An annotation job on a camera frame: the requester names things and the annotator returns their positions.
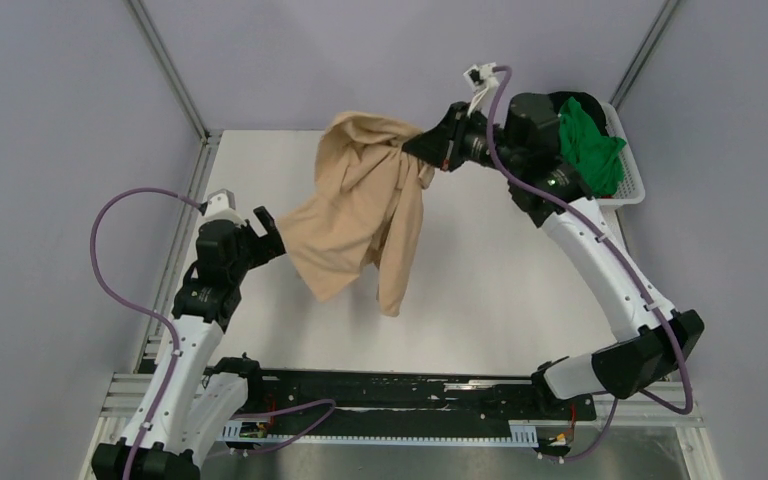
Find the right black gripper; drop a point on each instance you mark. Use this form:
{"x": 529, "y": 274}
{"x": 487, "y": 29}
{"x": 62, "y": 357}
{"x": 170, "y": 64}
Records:
{"x": 443, "y": 144}

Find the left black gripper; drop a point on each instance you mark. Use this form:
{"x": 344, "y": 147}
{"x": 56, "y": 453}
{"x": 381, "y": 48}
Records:
{"x": 267, "y": 246}

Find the beige t shirt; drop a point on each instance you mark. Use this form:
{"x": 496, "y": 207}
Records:
{"x": 366, "y": 209}

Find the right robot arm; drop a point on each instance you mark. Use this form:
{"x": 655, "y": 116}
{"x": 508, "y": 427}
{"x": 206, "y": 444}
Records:
{"x": 652, "y": 338}

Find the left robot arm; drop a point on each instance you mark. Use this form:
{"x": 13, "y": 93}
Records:
{"x": 170, "y": 433}

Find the black t shirt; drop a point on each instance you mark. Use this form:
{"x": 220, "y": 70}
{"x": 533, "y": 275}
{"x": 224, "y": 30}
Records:
{"x": 579, "y": 103}

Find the green t shirt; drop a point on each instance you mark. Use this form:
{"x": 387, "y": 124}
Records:
{"x": 594, "y": 156}

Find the white plastic basket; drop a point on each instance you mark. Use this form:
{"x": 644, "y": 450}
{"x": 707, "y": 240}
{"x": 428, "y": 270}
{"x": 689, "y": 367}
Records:
{"x": 631, "y": 190}

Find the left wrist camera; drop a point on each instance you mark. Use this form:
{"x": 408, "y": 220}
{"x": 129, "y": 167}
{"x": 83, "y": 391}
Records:
{"x": 221, "y": 206}

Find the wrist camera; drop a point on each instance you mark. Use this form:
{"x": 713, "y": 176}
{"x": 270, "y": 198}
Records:
{"x": 221, "y": 206}
{"x": 482, "y": 77}

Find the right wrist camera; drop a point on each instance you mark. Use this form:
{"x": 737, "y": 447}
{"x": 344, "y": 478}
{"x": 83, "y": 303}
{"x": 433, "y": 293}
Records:
{"x": 482, "y": 77}

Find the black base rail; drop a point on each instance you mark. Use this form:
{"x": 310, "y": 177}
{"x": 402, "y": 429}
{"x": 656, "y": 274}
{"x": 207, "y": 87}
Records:
{"x": 393, "y": 408}

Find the aluminium frame post left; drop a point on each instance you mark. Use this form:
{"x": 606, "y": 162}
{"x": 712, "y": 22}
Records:
{"x": 164, "y": 60}

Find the aluminium frame post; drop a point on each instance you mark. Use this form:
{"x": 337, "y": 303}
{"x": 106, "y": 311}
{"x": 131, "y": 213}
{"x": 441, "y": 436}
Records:
{"x": 164, "y": 60}
{"x": 651, "y": 40}

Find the aluminium frame post right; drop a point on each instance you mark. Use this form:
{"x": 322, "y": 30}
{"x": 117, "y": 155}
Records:
{"x": 651, "y": 40}

